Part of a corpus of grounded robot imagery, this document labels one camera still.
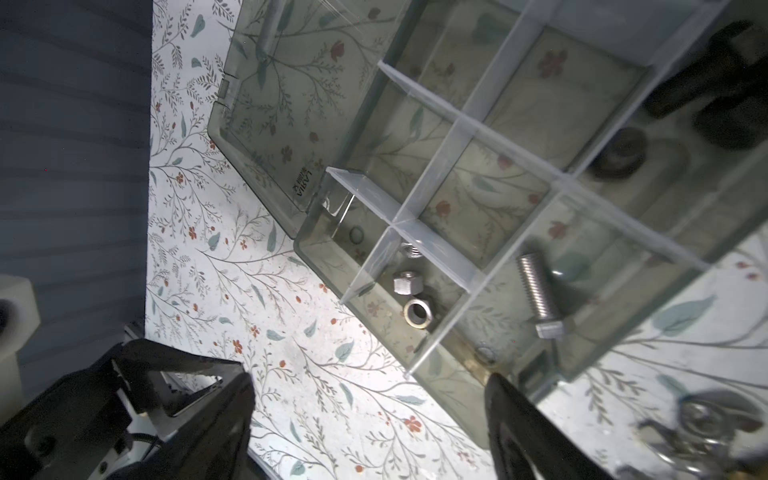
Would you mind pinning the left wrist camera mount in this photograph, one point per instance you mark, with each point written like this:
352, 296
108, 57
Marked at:
20, 316

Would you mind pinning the black hex bolt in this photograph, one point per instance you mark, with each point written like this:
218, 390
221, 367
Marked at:
622, 156

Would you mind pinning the silver hex bolt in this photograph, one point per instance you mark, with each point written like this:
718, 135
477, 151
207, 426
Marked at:
549, 321

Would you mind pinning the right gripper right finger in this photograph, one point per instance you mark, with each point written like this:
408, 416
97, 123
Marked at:
524, 443

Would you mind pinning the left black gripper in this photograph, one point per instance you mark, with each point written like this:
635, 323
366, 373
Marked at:
78, 428

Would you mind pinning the dark hex bolt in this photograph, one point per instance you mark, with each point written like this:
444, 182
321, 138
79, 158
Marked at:
731, 53
738, 120

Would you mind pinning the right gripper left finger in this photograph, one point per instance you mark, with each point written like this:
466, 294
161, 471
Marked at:
212, 445

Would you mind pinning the pile of screws and nuts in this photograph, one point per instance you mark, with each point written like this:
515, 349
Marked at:
701, 443

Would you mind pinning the clear divided organizer box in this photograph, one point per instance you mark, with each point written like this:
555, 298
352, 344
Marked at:
467, 128

